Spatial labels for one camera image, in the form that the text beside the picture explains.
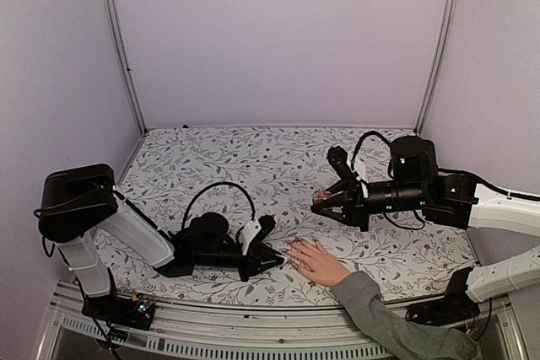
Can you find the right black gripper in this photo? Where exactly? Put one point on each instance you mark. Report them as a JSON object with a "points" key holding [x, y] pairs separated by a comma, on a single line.
{"points": [[354, 211]]}

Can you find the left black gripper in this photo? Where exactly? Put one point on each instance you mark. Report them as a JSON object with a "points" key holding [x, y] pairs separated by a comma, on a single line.
{"points": [[260, 254]]}

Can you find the glitter nail polish bottle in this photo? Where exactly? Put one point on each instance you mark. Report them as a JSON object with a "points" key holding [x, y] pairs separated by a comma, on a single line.
{"points": [[320, 196]]}

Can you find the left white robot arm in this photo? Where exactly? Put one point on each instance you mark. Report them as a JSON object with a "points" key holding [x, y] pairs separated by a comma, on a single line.
{"points": [[76, 201]]}

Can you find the grey sleeved forearm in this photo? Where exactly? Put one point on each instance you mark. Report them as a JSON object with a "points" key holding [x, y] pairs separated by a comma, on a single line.
{"points": [[361, 297]]}

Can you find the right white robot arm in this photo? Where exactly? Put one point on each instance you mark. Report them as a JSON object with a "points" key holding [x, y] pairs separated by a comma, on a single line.
{"points": [[498, 209]]}

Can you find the person's bare hand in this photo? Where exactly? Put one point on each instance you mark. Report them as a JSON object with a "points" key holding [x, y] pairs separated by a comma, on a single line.
{"points": [[314, 263]]}

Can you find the floral patterned table mat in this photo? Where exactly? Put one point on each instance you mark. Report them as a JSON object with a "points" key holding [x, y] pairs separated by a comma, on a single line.
{"points": [[178, 174]]}

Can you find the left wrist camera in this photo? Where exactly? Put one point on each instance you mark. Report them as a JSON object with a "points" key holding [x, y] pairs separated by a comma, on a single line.
{"points": [[254, 231]]}

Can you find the slotted metal front rail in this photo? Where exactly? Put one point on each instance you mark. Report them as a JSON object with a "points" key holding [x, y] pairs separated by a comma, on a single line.
{"points": [[188, 330]]}

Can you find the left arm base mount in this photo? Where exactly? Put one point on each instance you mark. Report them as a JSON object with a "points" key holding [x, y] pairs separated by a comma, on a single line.
{"points": [[136, 312]]}

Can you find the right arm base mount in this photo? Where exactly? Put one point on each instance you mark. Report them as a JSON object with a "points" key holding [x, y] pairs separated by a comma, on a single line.
{"points": [[454, 306]]}

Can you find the right aluminium frame post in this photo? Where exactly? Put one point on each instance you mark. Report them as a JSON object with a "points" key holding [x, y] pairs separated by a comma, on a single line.
{"points": [[448, 15]]}

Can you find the aluminium frame post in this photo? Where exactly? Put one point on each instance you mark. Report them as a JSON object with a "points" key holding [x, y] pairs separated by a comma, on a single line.
{"points": [[114, 23], [448, 15]]}

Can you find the left aluminium frame post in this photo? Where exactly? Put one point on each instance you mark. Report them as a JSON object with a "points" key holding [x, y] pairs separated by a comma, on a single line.
{"points": [[114, 23]]}

